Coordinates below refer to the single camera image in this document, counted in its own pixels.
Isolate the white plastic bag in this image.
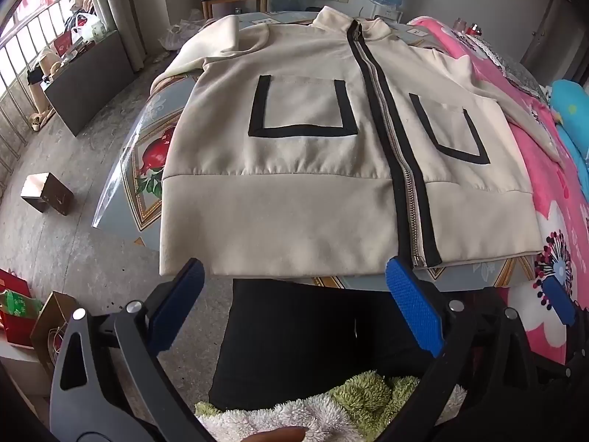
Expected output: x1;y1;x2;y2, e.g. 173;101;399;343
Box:
71;13;109;42

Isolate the grey curtain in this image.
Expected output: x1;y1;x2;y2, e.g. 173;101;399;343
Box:
87;0;148;72

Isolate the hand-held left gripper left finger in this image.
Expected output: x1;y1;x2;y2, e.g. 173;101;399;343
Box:
48;258;206;442

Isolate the white water dispenser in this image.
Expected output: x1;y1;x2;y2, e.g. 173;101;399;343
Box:
370;4;401;24

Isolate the clear plastic bag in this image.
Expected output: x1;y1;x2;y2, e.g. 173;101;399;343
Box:
159;21;198;51

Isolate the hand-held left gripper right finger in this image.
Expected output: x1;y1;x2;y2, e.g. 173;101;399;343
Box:
385;257;544;442

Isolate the dark low cabinet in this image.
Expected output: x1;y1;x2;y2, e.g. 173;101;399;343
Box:
43;30;136;136

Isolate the open cardboard box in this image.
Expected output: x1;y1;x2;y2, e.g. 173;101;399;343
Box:
30;291;81;373

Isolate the table with patterned tablecloth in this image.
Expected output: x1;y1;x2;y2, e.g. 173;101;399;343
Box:
92;9;544;292

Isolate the grey door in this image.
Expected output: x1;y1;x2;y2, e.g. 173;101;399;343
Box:
520;0;589;88

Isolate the beige zip jacket black trim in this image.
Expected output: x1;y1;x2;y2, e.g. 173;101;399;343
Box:
154;6;569;279

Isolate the small brown box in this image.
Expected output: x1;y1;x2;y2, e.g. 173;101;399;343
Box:
21;172;74;215

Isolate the red box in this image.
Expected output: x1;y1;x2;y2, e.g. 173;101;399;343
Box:
0;269;34;348

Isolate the green packet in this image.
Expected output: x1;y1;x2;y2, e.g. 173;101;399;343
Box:
0;289;44;318

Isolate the metal window railing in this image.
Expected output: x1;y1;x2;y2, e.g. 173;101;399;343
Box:
0;0;84;180

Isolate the blue pillow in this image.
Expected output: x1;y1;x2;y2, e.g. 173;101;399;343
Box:
550;79;589;157

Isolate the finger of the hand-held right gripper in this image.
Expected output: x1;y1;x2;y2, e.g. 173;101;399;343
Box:
541;275;589;369

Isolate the pink floral blanket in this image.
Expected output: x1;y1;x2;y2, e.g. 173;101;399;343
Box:
407;15;589;378

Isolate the person's left hand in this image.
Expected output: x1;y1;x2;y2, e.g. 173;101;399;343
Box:
241;426;309;442

